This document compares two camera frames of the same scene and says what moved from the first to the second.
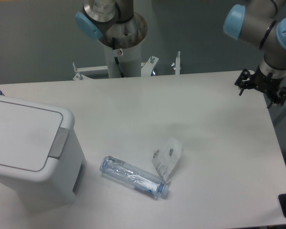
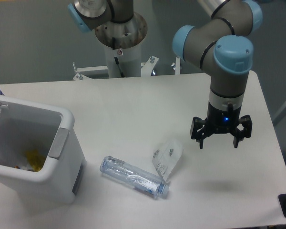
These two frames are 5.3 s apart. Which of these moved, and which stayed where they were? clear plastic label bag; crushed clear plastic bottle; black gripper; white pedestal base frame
Moved: black gripper
Stayed: crushed clear plastic bottle; clear plastic label bag; white pedestal base frame
